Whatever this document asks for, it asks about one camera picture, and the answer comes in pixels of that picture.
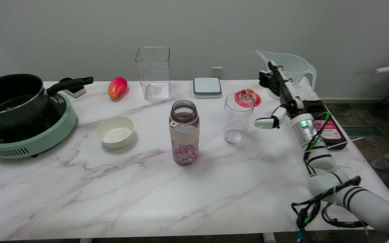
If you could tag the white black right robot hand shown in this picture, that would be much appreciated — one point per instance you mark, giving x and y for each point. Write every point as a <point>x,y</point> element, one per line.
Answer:
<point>289,92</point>

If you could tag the clear drinking glass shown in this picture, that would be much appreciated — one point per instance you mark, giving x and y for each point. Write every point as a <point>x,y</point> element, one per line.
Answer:
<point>236,121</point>

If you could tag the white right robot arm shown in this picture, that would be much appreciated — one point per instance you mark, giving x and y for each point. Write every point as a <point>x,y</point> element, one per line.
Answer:
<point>329,182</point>

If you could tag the large translucent measuring jug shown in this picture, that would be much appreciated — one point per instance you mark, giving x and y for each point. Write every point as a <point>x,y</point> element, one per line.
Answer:
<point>297,69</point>

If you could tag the pink round coaster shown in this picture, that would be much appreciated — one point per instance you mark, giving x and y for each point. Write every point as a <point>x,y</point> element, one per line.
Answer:
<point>253,100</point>

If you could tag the black scale with pink label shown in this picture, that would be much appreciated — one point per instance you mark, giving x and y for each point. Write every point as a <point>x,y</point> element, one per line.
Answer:
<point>333,131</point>

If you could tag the long white zip tie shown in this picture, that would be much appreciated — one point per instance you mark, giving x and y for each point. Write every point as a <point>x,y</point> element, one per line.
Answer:
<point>344,142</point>

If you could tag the floor vent grille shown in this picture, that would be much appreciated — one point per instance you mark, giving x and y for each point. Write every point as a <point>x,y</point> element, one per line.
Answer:
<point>356,130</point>

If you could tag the white grey square lid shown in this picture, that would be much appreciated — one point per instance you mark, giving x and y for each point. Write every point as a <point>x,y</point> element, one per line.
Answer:
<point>207,87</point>

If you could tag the clear bottle with pink candies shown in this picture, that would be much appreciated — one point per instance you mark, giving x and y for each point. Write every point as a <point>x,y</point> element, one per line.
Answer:
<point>184,135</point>

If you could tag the clear square plastic container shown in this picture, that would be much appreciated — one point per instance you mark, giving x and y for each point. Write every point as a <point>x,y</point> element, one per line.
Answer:
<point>154,72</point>

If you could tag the white table leg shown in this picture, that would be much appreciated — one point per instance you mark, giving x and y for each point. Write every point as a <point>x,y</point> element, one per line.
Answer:
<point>85,240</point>
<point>269,238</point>

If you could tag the red orange mango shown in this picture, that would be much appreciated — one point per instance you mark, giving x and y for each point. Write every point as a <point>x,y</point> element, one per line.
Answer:
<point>117,87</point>

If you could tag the white round bowl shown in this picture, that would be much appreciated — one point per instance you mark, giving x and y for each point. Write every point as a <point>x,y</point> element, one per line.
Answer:
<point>115,133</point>

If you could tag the small white black device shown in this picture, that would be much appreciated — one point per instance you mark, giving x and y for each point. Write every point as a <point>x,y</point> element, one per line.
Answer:
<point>76,91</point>

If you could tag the mint green induction cooker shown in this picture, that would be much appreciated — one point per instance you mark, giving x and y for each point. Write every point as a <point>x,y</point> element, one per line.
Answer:
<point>42,138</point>

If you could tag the white wall socket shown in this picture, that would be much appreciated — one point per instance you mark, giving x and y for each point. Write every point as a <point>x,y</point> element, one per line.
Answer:
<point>216,71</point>

